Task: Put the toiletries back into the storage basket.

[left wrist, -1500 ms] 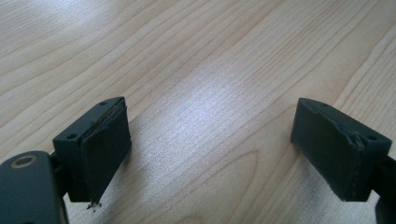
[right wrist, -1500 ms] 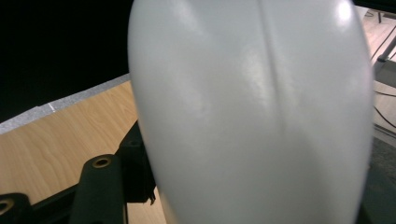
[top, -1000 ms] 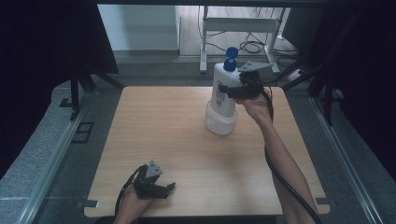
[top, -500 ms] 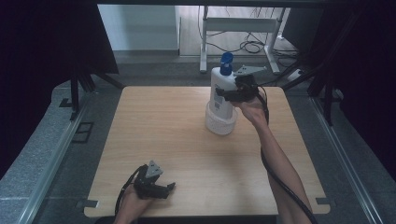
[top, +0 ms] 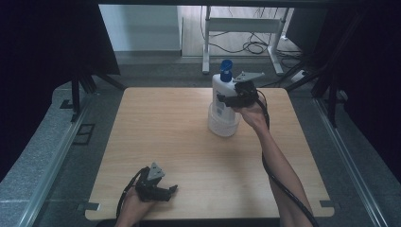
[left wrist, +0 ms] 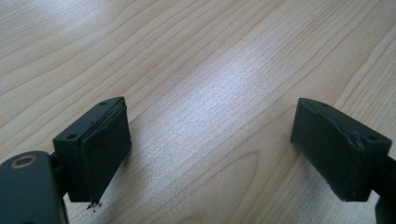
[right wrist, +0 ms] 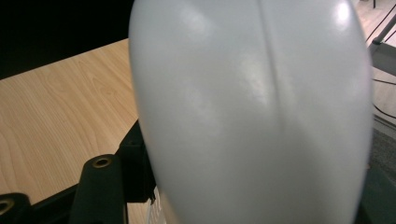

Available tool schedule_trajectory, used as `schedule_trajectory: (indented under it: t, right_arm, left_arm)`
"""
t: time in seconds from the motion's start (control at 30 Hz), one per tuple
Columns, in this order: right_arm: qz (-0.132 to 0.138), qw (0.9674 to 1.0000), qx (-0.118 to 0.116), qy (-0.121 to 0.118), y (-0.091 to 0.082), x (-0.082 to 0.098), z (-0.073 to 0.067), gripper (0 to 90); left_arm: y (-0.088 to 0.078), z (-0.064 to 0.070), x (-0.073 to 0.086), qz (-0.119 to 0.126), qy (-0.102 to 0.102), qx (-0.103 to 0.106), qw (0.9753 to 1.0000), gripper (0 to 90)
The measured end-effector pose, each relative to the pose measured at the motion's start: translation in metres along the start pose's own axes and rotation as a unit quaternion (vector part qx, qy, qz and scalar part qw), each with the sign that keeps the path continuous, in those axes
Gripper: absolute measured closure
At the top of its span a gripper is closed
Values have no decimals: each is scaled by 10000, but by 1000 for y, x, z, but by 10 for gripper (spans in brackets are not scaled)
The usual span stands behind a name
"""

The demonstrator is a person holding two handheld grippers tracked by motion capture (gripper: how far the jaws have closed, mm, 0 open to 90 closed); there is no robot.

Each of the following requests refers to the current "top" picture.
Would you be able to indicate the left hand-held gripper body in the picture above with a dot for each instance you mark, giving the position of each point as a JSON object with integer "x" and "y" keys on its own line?
{"x": 148, "y": 189}

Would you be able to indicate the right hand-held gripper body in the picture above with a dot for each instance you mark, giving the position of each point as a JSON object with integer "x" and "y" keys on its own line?
{"x": 247, "y": 93}

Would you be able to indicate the white blue pump lotion bottle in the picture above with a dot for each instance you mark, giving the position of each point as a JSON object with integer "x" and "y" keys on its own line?
{"x": 222, "y": 97}

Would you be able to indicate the white plastic mesh basket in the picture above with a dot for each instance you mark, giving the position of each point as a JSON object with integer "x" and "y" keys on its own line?
{"x": 222, "y": 127}

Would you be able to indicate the person's right hand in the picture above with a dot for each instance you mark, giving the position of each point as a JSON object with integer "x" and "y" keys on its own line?
{"x": 253, "y": 116}

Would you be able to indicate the person's left hand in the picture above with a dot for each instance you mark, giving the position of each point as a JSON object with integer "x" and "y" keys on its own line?
{"x": 134, "y": 209}

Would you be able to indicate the white power strip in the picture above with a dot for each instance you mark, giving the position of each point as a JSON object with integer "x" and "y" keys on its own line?
{"x": 299, "y": 76}

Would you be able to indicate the black metal stand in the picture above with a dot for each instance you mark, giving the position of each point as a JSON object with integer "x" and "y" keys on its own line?
{"x": 331, "y": 94}
{"x": 75, "y": 91}

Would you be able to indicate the dark curtain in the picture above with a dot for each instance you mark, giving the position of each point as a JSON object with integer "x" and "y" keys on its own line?
{"x": 369, "y": 63}
{"x": 38, "y": 63}

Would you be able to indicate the white metal desk frame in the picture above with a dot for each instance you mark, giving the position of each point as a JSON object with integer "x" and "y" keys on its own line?
{"x": 206, "y": 41}

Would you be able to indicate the grey metal rail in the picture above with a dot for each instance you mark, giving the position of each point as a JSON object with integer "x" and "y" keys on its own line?
{"x": 53, "y": 164}
{"x": 350, "y": 164}

